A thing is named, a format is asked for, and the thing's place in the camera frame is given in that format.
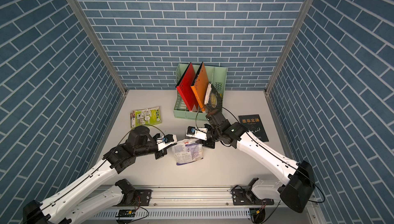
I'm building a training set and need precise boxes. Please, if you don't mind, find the black book with antlers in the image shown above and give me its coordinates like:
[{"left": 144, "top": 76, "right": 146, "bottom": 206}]
[{"left": 239, "top": 114, "right": 269, "bottom": 142}]

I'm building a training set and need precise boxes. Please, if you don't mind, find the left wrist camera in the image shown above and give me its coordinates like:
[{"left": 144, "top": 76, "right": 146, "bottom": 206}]
[{"left": 153, "top": 133, "right": 178, "bottom": 151}]

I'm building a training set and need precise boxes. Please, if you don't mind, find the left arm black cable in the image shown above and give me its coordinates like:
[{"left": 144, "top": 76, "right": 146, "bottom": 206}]
[{"left": 24, "top": 124, "right": 167, "bottom": 222}]

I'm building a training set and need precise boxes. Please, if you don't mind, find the red folder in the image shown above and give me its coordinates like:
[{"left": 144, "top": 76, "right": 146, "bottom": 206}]
[{"left": 176, "top": 63, "right": 199, "bottom": 112}]

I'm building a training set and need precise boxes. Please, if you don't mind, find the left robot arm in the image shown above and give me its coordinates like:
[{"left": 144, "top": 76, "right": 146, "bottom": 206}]
[{"left": 23, "top": 126, "right": 177, "bottom": 224}]

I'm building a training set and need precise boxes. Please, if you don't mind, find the green comic book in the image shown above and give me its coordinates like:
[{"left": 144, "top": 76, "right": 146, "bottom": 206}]
[{"left": 130, "top": 106, "right": 162, "bottom": 128}]

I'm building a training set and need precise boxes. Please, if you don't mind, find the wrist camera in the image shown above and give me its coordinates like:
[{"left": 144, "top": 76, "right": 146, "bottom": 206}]
[
  {"left": 185, "top": 126, "right": 208, "bottom": 141},
  {"left": 153, "top": 133, "right": 178, "bottom": 151}
]

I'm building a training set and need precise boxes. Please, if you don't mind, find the small black electronics board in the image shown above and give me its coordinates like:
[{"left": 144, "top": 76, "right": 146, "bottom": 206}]
[{"left": 116, "top": 209, "right": 136, "bottom": 219}]

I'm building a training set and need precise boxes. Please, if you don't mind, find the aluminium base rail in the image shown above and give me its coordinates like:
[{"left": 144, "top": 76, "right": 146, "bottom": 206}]
[{"left": 92, "top": 185, "right": 318, "bottom": 209}]

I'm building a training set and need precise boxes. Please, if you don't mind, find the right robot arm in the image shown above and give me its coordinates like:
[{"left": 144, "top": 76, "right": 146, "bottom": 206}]
[{"left": 206, "top": 110, "right": 316, "bottom": 213}]

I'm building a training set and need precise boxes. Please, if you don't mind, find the orange folder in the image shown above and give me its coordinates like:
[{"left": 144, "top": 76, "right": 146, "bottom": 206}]
[{"left": 191, "top": 63, "right": 209, "bottom": 112}]

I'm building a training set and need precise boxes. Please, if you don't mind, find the mint green file organizer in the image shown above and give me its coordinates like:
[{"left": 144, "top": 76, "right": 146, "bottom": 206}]
[{"left": 173, "top": 64, "right": 227, "bottom": 120}]

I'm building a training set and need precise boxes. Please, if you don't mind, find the dark patterned book in organizer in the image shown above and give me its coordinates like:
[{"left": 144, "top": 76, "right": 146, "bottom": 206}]
[{"left": 204, "top": 82, "right": 223, "bottom": 113}]

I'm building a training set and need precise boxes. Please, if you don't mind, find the white oats bag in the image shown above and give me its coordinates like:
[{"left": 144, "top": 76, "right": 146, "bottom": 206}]
[{"left": 171, "top": 139, "right": 203, "bottom": 166}]

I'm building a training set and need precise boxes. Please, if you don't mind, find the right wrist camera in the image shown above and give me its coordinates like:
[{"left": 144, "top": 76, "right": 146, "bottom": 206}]
[{"left": 185, "top": 126, "right": 208, "bottom": 141}]

